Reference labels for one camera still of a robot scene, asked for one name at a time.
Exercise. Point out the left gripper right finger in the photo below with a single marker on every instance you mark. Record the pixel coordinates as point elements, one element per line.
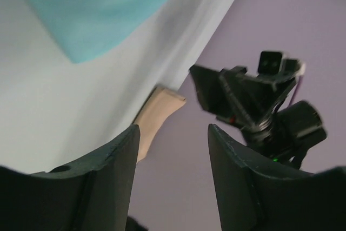
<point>257,193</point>

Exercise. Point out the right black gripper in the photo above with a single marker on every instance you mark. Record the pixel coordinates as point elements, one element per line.
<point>254,105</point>

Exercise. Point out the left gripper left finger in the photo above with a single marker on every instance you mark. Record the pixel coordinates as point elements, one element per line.
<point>89,193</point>

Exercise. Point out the mint green t shirt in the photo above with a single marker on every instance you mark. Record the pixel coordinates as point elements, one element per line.
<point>86,29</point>

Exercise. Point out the folded beige t shirt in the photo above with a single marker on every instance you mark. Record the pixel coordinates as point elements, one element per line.
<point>160,104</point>

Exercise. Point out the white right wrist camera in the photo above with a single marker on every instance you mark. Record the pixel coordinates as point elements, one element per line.
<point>277,63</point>

